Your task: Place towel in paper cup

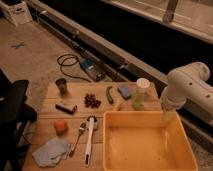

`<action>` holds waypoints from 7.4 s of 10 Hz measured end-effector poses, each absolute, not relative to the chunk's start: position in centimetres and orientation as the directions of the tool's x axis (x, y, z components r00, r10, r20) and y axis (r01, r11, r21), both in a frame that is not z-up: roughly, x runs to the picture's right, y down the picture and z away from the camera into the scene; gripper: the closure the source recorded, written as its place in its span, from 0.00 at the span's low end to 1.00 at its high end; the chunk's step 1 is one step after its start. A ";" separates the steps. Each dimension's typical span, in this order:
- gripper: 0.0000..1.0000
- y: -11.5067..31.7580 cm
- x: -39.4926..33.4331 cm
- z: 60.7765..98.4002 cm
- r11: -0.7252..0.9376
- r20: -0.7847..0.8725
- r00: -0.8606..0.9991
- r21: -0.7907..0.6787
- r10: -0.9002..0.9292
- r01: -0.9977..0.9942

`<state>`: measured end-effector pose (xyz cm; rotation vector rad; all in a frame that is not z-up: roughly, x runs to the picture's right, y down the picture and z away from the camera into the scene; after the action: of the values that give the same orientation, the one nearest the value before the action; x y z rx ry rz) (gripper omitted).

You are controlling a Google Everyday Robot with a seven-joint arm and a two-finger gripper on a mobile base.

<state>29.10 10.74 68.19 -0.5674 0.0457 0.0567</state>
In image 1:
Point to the light blue towel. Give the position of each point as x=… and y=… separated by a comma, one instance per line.
x=51, y=153

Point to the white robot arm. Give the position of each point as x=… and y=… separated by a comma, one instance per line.
x=188, y=82

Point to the metal cup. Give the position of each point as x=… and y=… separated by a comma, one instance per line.
x=61, y=84

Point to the green chili pepper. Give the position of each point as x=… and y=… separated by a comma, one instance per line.
x=108, y=95

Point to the blue sponge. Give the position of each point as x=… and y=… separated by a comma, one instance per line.
x=124, y=91

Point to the blue power box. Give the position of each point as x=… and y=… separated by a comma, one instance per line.
x=92, y=70

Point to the black rectangular block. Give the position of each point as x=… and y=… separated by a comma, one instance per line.
x=66, y=109

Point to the metal spoon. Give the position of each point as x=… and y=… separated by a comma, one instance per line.
x=81, y=131

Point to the orange round fruit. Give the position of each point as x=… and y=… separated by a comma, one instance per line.
x=60, y=126

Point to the yellow plastic bin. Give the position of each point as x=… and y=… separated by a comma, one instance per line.
x=144, y=141

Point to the black equipment stand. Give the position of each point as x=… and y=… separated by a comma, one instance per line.
x=14, y=114

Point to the white cardboard box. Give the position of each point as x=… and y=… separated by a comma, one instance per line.
x=17, y=14

